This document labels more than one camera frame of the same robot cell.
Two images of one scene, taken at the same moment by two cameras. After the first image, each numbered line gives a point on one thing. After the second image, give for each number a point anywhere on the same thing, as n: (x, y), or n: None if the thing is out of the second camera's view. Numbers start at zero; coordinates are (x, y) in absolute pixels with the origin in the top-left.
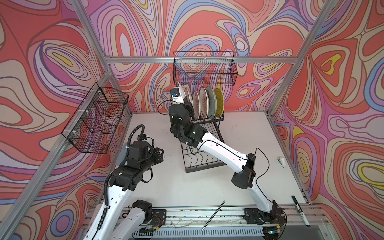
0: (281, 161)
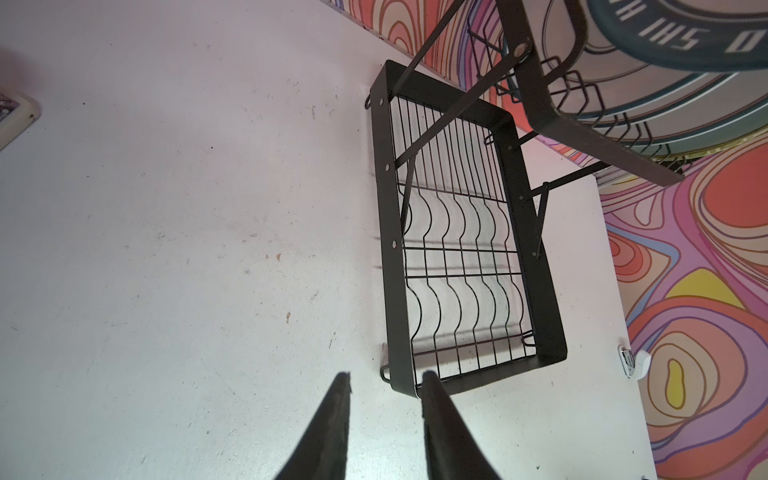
0: (636, 366)
